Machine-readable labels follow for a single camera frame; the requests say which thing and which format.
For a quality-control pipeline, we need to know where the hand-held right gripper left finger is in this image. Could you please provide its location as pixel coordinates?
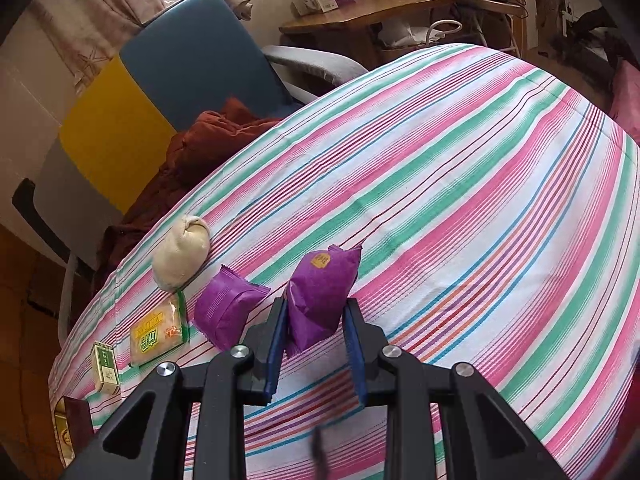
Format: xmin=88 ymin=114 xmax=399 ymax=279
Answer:
xmin=62 ymin=297 xmax=290 ymax=480

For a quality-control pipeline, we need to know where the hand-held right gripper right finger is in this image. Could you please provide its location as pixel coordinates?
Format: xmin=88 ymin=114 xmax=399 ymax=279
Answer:
xmin=342 ymin=297 xmax=571 ymax=480

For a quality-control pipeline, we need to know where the purple snack packet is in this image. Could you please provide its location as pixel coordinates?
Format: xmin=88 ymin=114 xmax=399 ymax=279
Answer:
xmin=194 ymin=265 xmax=272 ymax=351
xmin=284 ymin=245 xmax=363 ymax=358

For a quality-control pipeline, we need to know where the green cracker packet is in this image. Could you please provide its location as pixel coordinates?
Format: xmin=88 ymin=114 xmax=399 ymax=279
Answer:
xmin=129 ymin=290 xmax=191 ymax=368

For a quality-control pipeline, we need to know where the small green carton box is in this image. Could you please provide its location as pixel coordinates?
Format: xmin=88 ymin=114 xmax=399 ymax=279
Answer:
xmin=90 ymin=341 xmax=122 ymax=395

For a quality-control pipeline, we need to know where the beige printed carton box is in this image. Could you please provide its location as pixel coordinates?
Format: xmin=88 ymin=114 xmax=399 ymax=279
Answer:
xmin=52 ymin=400 xmax=76 ymax=468

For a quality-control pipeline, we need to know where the striped bed sheet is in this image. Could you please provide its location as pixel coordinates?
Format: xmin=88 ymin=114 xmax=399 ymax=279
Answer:
xmin=47 ymin=42 xmax=640 ymax=480

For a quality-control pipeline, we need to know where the maroon box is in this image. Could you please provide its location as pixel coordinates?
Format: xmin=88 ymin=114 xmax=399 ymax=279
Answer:
xmin=64 ymin=397 xmax=93 ymax=456

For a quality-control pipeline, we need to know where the maroon clothing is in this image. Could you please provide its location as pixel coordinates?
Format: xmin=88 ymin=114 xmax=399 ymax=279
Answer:
xmin=92 ymin=97 xmax=286 ymax=291

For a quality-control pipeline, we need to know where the blue yellow grey chair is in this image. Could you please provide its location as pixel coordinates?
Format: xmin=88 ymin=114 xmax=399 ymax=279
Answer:
xmin=12 ymin=0 xmax=371 ymax=341

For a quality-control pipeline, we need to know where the wooden desk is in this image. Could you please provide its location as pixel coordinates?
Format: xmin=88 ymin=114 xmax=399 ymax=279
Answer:
xmin=278 ymin=0 xmax=526 ymax=71

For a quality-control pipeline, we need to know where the pink quilted jacket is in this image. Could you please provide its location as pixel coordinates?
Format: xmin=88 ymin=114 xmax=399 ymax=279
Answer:
xmin=607 ymin=57 xmax=640 ymax=146

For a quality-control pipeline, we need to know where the pink patterned curtain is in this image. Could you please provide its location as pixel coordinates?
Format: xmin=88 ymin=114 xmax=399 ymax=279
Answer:
xmin=37 ymin=0 xmax=166 ymax=96

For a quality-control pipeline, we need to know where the black clothing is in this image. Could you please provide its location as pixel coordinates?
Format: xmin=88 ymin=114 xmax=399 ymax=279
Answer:
xmin=550 ymin=5 xmax=631 ymax=91

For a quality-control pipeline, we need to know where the white looped cable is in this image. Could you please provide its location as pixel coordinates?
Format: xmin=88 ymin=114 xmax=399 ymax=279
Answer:
xmin=427 ymin=19 xmax=463 ymax=41

